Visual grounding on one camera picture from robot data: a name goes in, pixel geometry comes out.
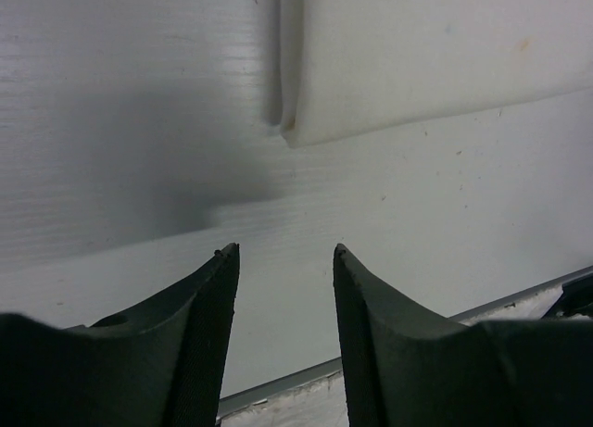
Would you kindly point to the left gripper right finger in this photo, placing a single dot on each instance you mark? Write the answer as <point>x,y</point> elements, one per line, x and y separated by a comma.
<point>405,365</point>

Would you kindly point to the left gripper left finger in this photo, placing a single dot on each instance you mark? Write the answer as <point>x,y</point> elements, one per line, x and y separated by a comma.
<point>157,363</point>

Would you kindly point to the cream white t shirt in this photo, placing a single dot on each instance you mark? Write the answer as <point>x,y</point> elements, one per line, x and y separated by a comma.
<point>349,67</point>

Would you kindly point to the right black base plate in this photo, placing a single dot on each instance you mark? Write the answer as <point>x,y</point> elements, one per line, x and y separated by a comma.
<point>574,302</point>

